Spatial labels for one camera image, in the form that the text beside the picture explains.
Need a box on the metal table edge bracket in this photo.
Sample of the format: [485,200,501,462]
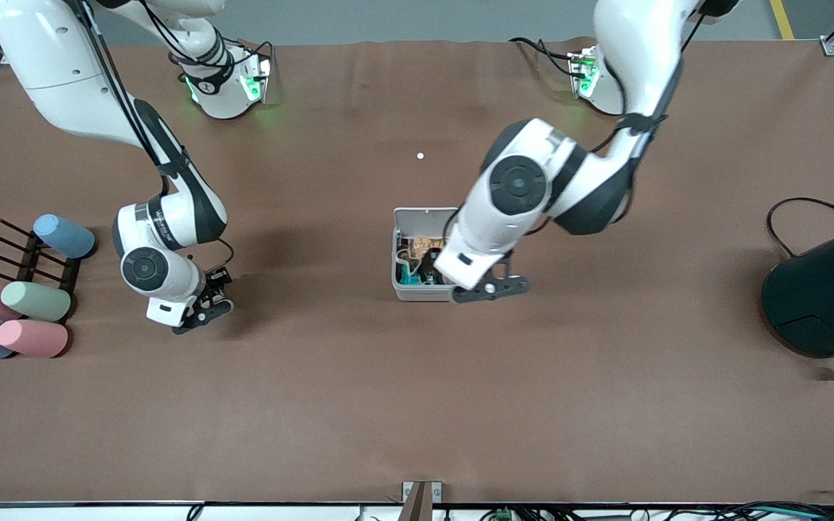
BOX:
[401,480,444,521]

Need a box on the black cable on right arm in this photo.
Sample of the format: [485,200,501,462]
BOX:
[77,0,235,268]

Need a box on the black cable at left arm base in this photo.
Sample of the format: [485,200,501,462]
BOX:
[510,36,578,79]

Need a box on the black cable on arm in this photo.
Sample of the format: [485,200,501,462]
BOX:
[77,0,235,268]
[442,29,704,247]

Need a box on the pale green matte cup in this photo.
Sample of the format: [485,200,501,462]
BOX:
[0,281,72,323]

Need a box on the brown table cloth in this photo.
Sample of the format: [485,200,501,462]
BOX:
[0,38,834,505]

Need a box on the tan crumpled snack wrapper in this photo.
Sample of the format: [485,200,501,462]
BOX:
[399,233,450,261]

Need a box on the dark wooden cup rack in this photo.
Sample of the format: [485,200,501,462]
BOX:
[0,217,83,323]

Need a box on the dark teal electric kettle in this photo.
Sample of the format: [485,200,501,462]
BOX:
[761,219,834,379]

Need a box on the black cable bundle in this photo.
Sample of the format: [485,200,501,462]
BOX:
[707,492,834,521]

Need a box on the grey plastic box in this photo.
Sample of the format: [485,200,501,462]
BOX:
[392,207,465,302]

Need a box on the black kettle power cable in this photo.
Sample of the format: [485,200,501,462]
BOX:
[766,197,834,259]

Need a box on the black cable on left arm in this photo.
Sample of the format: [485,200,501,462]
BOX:
[442,29,704,247]

